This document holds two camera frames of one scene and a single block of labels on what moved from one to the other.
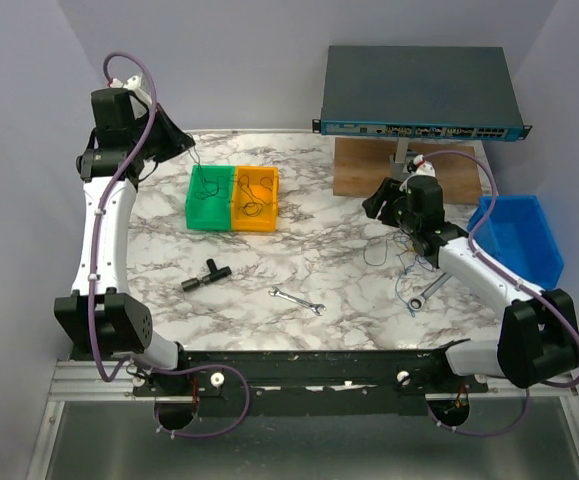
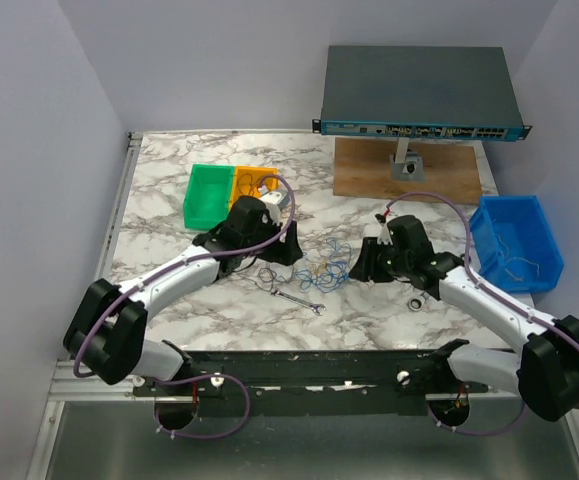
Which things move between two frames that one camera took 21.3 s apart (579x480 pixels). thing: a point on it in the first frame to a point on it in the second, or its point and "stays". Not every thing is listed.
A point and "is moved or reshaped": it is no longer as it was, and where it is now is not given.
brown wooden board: [360, 165] stays
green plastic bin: [209, 199] stays
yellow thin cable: [251, 208] is moved or reshaped
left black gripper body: [136, 133] to [266, 231]
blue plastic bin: [518, 234] stays
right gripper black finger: [388, 188] to [367, 266]
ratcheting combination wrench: [417, 303] stays
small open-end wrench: [275, 292] stays
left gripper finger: [167, 138] to [286, 253]
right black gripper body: [395, 213] to [394, 262]
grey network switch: [428, 92] stays
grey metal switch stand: [399, 169] stays
